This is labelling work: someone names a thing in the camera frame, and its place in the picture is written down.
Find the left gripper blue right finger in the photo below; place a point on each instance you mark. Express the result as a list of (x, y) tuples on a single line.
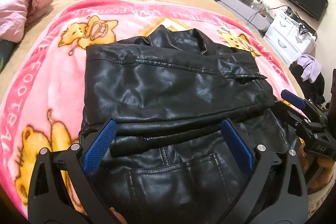
[(242, 153)]

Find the pink cartoon blanket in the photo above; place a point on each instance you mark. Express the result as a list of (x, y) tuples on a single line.
[(43, 105)]

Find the white drawer cabinet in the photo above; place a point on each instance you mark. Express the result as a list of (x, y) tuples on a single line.
[(289, 39)]

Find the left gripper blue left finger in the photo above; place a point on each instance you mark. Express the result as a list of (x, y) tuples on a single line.
[(95, 146)]

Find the black leather jacket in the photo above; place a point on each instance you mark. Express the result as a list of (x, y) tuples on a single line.
[(168, 93)]

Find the right hand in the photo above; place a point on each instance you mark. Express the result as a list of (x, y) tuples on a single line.
[(327, 165)]

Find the lavender cloth on chair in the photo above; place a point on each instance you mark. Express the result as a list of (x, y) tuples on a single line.
[(311, 68)]

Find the white desk with clutter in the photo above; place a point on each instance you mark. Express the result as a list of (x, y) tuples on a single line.
[(253, 12)]

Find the left hand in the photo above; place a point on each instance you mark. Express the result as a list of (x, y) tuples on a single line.
[(118, 215)]

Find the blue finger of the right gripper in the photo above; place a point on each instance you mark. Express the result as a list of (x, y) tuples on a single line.
[(293, 99)]

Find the blue floral pillow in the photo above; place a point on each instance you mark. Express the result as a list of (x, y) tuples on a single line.
[(6, 50)]

